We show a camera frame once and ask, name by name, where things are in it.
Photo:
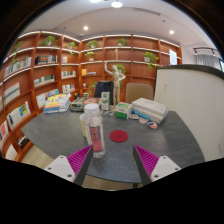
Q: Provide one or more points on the colourful book stack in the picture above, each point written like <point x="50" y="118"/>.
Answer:
<point x="56" y="104"/>

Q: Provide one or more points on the low green white box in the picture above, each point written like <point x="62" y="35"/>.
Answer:
<point x="123" y="110"/>

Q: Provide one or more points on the wooden artist mannequin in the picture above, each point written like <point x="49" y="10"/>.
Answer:
<point x="115" y="83"/>

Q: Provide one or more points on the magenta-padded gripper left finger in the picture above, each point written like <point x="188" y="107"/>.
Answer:
<point x="58" y="166"/>

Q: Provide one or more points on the white book stack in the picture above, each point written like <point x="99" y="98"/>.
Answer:
<point x="150" y="110"/>

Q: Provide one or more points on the white wall switch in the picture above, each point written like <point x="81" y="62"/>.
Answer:
<point x="165" y="86"/>

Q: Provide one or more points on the dark book stack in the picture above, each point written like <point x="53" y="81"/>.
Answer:
<point x="78" y="105"/>

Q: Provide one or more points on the yellow striped white cup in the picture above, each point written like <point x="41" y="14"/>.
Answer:
<point x="82" y="126"/>

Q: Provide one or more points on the beige chair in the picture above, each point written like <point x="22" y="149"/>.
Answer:
<point x="139" y="92"/>

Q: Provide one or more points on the round orange white sticker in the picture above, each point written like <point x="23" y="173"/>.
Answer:
<point x="143" y="120"/>

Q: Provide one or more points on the wooden shelf unit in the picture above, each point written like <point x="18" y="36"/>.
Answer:
<point x="50" y="76"/>

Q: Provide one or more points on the dark blue chair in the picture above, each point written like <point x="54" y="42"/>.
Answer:
<point x="103" y="88"/>

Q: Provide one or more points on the tall green white carton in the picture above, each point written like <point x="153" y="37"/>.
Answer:
<point x="105" y="100"/>

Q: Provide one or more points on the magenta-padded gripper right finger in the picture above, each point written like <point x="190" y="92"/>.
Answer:
<point x="165" y="166"/>

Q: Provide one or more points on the round blue orange sticker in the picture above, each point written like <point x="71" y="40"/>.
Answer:
<point x="152" y="125"/>

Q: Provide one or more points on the ceiling lights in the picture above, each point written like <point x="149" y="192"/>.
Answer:
<point x="116" y="4"/>

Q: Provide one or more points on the clear plastic drink bottle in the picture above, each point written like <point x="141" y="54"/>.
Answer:
<point x="95" y="133"/>

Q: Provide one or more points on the grey curtain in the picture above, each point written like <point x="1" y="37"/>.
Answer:
<point x="206" y="61"/>

